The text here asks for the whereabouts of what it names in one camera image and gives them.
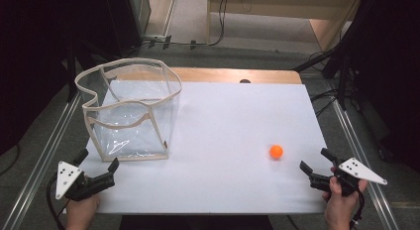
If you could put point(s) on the black tripod stand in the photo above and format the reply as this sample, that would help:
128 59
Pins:
341 68

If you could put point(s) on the light wooden furniture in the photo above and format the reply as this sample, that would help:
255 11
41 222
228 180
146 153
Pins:
280 12

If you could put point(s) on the silver metal floor rail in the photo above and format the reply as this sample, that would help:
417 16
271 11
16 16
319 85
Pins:
363 150
43 160

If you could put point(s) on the clear plastic bag beige trim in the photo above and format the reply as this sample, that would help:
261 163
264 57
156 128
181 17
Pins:
132 124

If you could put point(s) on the person's right hand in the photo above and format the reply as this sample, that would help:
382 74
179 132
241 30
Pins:
338 210

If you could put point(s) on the person's dark clothing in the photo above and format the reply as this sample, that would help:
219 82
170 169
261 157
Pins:
198 222

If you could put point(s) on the orange ball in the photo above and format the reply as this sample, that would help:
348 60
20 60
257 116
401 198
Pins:
276 151

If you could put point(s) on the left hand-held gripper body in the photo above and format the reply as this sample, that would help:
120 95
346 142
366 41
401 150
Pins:
71 185

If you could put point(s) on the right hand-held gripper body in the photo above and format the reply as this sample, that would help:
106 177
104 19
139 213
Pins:
360 170

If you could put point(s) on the dark cabinet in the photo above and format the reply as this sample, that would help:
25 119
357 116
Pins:
130 22

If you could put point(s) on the white board sheet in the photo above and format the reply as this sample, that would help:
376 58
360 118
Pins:
231 140

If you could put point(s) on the black metal stand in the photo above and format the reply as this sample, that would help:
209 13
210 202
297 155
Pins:
71 74

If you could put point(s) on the person's left hand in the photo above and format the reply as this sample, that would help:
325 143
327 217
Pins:
81 213

